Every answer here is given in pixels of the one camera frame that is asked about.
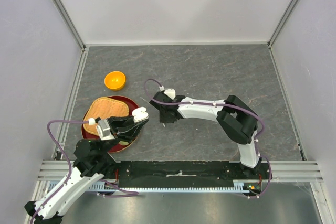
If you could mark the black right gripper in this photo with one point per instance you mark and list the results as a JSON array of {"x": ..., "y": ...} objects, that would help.
[{"x": 164, "y": 119}]

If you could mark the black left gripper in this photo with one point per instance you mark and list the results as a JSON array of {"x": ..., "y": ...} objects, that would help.
[{"x": 116, "y": 122}]

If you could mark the white oval charging case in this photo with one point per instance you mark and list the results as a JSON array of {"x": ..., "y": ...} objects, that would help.
[{"x": 140, "y": 114}]

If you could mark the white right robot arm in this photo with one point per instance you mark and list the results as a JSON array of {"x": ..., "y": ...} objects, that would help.
[{"x": 239, "y": 122}]

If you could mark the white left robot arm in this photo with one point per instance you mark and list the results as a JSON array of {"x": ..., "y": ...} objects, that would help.
[{"x": 93, "y": 163}]

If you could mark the pale green mug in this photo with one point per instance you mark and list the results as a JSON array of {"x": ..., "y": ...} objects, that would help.
[{"x": 123, "y": 143}]

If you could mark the dark red round tray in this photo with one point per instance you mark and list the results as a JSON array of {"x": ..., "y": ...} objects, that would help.
[{"x": 90, "y": 132}]

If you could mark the woven bamboo tray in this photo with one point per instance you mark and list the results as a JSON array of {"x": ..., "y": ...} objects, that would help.
[{"x": 105, "y": 107}]

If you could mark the orange plastic bowl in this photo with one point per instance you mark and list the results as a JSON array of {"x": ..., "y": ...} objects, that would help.
[{"x": 115, "y": 80}]

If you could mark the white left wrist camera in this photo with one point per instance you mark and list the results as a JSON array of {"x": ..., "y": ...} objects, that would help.
[{"x": 103, "y": 128}]

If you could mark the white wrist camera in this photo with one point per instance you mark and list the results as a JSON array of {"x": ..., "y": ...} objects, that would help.
[
  {"x": 103, "y": 128},
  {"x": 168, "y": 92}
]

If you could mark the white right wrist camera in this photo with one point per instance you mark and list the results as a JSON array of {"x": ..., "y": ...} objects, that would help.
[{"x": 168, "y": 92}]

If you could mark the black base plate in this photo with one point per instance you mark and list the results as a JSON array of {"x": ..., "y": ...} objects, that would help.
[{"x": 184, "y": 174}]

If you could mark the slotted cable duct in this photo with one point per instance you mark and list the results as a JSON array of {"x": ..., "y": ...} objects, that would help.
[{"x": 237, "y": 187}]

